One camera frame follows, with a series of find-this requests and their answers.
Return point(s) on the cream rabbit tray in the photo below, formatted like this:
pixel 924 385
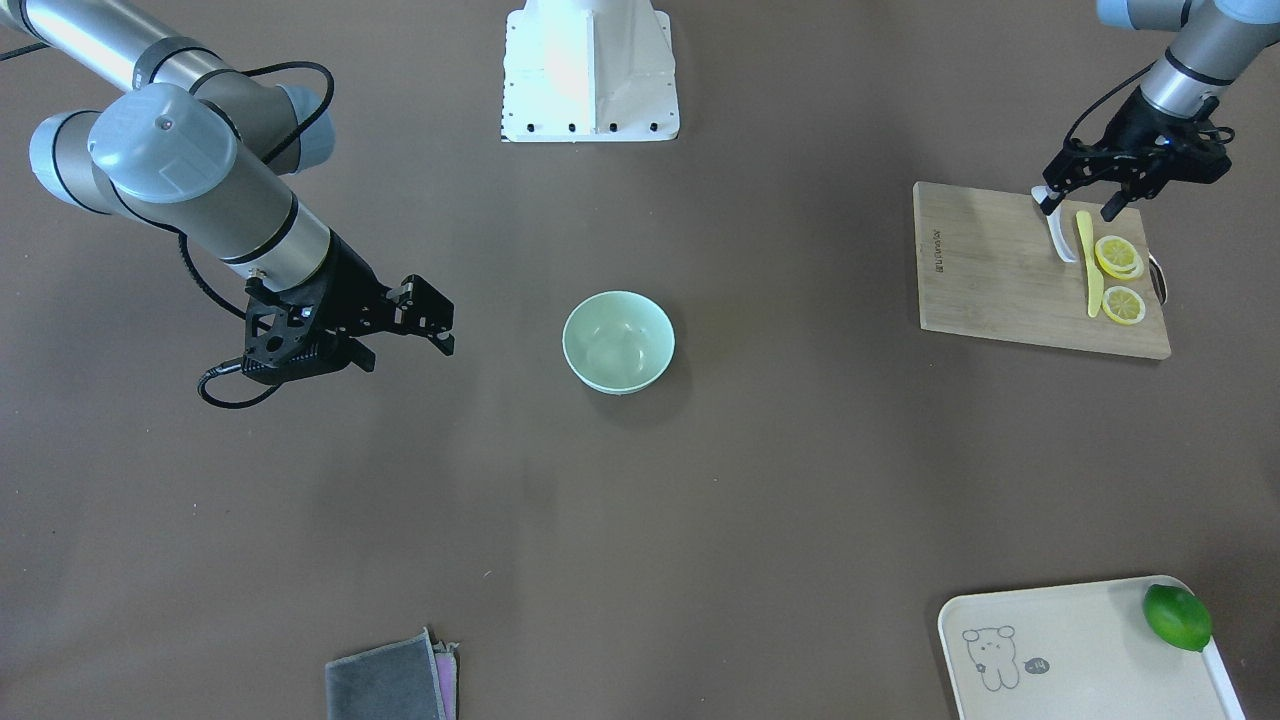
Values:
pixel 1076 651

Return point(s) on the lemon slice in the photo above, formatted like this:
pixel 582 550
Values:
pixel 1123 305
pixel 1114 250
pixel 1127 273

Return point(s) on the bamboo cutting board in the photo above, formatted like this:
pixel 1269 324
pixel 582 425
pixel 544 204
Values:
pixel 986 268

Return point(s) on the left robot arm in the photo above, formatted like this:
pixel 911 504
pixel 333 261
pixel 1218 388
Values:
pixel 1213 42

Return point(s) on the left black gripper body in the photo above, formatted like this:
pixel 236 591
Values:
pixel 1137 128

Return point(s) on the green lime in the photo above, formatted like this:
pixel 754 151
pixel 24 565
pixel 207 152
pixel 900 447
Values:
pixel 1177 617

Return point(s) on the grey folded cloth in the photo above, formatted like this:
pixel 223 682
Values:
pixel 412 679

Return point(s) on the light green bowl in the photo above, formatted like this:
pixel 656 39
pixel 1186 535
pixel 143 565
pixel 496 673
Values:
pixel 618 342

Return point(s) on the white ceramic spoon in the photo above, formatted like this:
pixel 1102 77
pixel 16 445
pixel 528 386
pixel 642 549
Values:
pixel 1063 247

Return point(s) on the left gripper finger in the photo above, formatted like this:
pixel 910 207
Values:
pixel 1114 206
pixel 1049 202

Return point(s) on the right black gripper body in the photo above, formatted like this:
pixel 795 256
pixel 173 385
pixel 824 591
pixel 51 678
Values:
pixel 352 290

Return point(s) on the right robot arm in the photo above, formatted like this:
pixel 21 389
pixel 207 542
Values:
pixel 200 149

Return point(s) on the yellow plastic knife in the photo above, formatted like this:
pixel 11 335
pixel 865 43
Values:
pixel 1094 282

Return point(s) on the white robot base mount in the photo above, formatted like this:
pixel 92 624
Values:
pixel 589 72

